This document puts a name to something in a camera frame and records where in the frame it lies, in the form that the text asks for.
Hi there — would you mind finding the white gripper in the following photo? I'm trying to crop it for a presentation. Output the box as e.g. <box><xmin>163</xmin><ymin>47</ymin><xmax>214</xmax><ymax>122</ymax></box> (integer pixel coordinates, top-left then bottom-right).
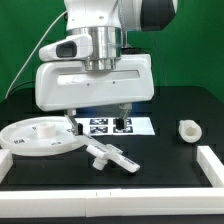
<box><xmin>35</xmin><ymin>54</ymin><xmax>154</xmax><ymax>135</ymax></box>

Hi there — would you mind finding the white cross table base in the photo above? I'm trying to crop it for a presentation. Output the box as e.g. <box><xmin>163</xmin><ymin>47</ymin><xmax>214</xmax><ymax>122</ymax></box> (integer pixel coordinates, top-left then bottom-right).
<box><xmin>76</xmin><ymin>134</ymin><xmax>140</xmax><ymax>173</ymax></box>

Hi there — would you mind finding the white round table top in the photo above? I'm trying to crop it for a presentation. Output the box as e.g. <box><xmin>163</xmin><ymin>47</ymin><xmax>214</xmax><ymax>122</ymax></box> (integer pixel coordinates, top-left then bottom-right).
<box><xmin>0</xmin><ymin>116</ymin><xmax>83</xmax><ymax>157</ymax></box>

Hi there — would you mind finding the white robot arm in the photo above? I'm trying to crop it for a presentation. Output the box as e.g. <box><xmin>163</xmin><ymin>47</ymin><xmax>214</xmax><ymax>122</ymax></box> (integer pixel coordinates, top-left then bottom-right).
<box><xmin>35</xmin><ymin>0</ymin><xmax>178</xmax><ymax>136</ymax></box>

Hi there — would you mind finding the paper sheet with markers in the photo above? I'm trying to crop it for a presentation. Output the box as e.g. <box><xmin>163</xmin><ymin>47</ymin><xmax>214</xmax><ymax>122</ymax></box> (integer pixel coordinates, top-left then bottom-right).
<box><xmin>77</xmin><ymin>117</ymin><xmax>155</xmax><ymax>136</ymax></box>

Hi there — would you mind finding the white fence bar left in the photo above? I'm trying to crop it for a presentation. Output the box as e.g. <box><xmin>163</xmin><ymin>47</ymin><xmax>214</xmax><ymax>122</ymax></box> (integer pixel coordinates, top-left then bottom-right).
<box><xmin>0</xmin><ymin>149</ymin><xmax>13</xmax><ymax>183</ymax></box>

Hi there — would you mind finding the white fence bar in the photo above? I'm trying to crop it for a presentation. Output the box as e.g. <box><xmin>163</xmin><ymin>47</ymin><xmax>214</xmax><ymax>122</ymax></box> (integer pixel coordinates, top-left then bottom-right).
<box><xmin>197</xmin><ymin>146</ymin><xmax>224</xmax><ymax>188</ymax></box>
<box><xmin>0</xmin><ymin>188</ymin><xmax>224</xmax><ymax>218</ymax></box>
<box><xmin>0</xmin><ymin>149</ymin><xmax>13</xmax><ymax>183</ymax></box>

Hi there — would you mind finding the white fence bar right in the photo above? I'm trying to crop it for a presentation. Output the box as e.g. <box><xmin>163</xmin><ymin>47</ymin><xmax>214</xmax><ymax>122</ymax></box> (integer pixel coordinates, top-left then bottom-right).
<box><xmin>197</xmin><ymin>146</ymin><xmax>224</xmax><ymax>188</ymax></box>

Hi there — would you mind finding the white fence bar front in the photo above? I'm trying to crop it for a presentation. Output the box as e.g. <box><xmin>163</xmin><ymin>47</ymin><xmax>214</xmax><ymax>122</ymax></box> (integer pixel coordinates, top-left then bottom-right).
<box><xmin>0</xmin><ymin>188</ymin><xmax>224</xmax><ymax>218</ymax></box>

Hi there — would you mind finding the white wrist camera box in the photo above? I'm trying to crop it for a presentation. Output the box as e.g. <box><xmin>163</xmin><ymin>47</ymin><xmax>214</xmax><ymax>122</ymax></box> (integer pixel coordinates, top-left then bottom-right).
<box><xmin>39</xmin><ymin>34</ymin><xmax>93</xmax><ymax>62</ymax></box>

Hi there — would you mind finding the black cable at base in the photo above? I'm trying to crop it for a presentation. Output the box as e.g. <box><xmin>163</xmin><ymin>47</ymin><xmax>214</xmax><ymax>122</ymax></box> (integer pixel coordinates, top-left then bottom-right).
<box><xmin>9</xmin><ymin>80</ymin><xmax>37</xmax><ymax>91</ymax></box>

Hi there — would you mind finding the grey camera cable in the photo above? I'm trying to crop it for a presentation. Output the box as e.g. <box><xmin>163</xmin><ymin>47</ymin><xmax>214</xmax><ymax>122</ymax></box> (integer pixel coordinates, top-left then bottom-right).
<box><xmin>4</xmin><ymin>9</ymin><xmax>68</xmax><ymax>100</ymax></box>

